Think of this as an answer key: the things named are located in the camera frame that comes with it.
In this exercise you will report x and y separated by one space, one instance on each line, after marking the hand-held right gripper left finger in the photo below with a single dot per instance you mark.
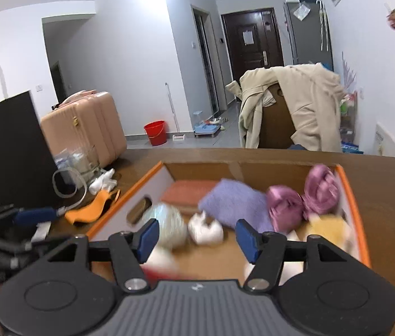
148 239

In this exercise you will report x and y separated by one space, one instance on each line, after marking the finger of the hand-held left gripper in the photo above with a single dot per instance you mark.
36 214
8 246

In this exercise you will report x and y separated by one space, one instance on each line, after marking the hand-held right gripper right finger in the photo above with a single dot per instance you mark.
248 241

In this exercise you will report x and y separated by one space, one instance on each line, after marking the purple towel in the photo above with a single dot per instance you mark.
232 203

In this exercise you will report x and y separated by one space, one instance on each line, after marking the white cloth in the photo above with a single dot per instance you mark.
204 229

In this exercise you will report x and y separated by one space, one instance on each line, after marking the pink satin bow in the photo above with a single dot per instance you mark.
285 206

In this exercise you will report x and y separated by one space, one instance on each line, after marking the red sponge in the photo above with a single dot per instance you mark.
187 192

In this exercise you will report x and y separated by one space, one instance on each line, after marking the white and yellow plush toy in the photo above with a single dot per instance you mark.
330 229

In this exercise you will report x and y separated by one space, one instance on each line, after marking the orange cardboard box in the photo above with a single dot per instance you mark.
201 171

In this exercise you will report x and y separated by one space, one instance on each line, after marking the clear plastic packets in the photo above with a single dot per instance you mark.
75 162

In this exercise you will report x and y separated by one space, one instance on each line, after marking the black paper bag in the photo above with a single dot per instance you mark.
8 154

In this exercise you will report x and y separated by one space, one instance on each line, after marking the small white bottle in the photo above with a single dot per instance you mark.
103 182

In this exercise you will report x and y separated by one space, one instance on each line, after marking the pink suitcase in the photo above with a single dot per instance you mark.
89 129

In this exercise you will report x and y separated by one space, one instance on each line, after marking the red bucket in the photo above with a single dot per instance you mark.
155 133

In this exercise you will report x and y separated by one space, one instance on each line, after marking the wooden chair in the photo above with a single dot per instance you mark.
278 122

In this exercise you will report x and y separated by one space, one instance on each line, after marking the white mop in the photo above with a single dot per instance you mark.
171 108

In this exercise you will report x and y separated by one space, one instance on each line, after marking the beige coat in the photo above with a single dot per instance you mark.
309 105

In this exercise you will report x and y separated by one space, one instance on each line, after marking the rack of toiletry bottles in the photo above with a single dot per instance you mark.
348 119

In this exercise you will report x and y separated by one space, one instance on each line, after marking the dark entrance door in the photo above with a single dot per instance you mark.
239 59

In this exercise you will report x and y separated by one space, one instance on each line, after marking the grey side door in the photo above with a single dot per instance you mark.
206 63

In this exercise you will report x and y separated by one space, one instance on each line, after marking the paper sheet on door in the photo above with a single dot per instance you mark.
248 37

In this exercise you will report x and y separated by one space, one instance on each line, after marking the grey fridge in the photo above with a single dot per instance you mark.
306 38

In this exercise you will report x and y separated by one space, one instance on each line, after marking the white umbrella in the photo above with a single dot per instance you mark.
323 24

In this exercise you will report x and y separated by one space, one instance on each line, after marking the clear bag on fridge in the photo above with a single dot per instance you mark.
301 11

